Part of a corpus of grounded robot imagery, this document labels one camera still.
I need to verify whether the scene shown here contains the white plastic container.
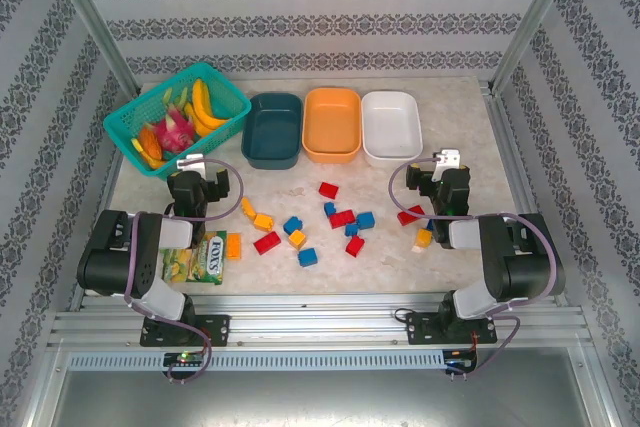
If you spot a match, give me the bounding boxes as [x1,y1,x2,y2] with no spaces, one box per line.
[360,90,423,168]

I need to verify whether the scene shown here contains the pink toy dragon fruit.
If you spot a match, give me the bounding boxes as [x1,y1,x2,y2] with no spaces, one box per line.
[153,103,197,153]

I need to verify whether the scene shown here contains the yellow toy banana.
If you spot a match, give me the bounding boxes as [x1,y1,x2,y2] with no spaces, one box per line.
[183,101,232,138]
[191,77,215,121]

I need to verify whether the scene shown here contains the green candy packet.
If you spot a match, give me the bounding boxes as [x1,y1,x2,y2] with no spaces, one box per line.
[159,230,228,287]

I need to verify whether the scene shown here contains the dark teal plastic container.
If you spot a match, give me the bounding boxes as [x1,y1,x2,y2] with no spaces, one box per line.
[241,91,305,170]

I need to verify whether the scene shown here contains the teal plastic mesh basket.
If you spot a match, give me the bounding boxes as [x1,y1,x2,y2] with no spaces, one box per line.
[103,61,253,182]

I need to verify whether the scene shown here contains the orange plastic container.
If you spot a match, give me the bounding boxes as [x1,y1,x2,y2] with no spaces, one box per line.
[301,87,363,165]

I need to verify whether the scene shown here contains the small circuit board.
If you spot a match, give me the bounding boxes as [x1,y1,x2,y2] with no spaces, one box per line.
[163,350,207,367]
[443,348,479,374]

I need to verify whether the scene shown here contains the grey metal sheet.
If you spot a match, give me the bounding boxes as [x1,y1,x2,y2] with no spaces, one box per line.
[47,346,609,427]

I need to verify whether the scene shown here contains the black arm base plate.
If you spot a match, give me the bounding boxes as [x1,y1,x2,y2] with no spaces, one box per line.
[139,314,232,348]
[404,311,499,347]

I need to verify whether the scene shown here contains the aluminium mounting rail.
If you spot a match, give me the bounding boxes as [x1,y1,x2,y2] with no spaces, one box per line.
[47,293,596,349]

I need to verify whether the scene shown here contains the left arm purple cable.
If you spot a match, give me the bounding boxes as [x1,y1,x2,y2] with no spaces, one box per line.
[123,157,245,384]

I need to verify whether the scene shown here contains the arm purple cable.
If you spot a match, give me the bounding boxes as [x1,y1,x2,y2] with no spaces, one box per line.
[390,159,557,377]
[123,157,245,384]

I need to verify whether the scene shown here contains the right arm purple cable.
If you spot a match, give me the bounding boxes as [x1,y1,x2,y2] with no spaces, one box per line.
[390,159,557,377]

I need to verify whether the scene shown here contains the white slotted cable duct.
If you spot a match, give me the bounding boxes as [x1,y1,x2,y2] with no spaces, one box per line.
[66,349,447,373]

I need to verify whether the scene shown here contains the aluminium frame post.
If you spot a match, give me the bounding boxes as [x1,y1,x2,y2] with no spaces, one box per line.
[489,0,586,94]
[39,0,142,96]

